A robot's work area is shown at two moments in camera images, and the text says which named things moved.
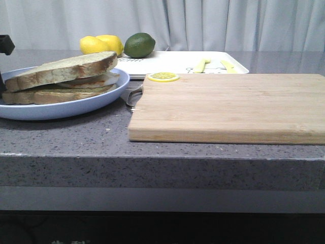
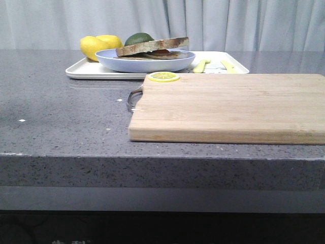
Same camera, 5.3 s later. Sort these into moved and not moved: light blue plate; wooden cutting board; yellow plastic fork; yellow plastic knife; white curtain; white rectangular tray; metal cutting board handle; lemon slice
Moved: light blue plate; white rectangular tray
Not moved: yellow plastic knife; metal cutting board handle; lemon slice; white curtain; yellow plastic fork; wooden cutting board
